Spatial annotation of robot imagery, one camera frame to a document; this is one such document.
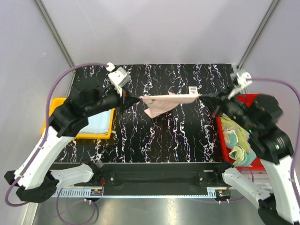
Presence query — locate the green yellow towel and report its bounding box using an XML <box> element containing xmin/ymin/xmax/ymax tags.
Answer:
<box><xmin>220</xmin><ymin>116</ymin><xmax>256</xmax><ymax>167</ymax></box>

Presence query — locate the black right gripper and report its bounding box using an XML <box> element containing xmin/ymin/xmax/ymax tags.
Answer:
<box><xmin>199</xmin><ymin>83</ymin><xmax>259</xmax><ymax>133</ymax></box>

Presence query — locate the left connector box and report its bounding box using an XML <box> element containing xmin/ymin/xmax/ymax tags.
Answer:
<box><xmin>90</xmin><ymin>188</ymin><xmax>103</xmax><ymax>196</ymax></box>

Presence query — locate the black mounting base plate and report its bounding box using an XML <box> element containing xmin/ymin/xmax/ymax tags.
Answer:
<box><xmin>74</xmin><ymin>163</ymin><xmax>235</xmax><ymax>196</ymax></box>

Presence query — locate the red plastic tray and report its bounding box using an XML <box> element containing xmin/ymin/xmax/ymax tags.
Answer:
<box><xmin>215</xmin><ymin>93</ymin><xmax>268</xmax><ymax>171</ymax></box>

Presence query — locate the right connector box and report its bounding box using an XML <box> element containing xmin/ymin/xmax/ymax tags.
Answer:
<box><xmin>217</xmin><ymin>189</ymin><xmax>231</xmax><ymax>198</ymax></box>

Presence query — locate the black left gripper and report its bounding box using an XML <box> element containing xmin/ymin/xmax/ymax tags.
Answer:
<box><xmin>85</xmin><ymin>84</ymin><xmax>140</xmax><ymax>116</ymax></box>

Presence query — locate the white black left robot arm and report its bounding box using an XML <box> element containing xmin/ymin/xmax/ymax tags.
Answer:
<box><xmin>4</xmin><ymin>64</ymin><xmax>140</xmax><ymax>206</ymax></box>

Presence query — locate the pink towel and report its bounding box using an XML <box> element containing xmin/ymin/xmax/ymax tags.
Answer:
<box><xmin>140</xmin><ymin>92</ymin><xmax>201</xmax><ymax>119</ymax></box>

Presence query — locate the light blue towel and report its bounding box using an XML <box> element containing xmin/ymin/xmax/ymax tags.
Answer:
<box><xmin>79</xmin><ymin>110</ymin><xmax>112</xmax><ymax>135</ymax></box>

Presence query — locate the connector box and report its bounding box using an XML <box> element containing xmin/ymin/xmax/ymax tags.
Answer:
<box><xmin>217</xmin><ymin>189</ymin><xmax>231</xmax><ymax>198</ymax></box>
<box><xmin>90</xmin><ymin>188</ymin><xmax>103</xmax><ymax>196</ymax></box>

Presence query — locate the yellow plastic tray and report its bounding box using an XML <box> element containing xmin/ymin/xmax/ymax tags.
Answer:
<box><xmin>41</xmin><ymin>97</ymin><xmax>116</xmax><ymax>140</ymax></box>

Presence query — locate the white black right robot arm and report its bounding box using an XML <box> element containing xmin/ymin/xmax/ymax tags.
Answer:
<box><xmin>200</xmin><ymin>70</ymin><xmax>300</xmax><ymax>225</ymax></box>

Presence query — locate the white cable duct strip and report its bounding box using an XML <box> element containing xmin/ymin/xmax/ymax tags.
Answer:
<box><xmin>52</xmin><ymin>187</ymin><xmax>217</xmax><ymax>199</ymax></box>

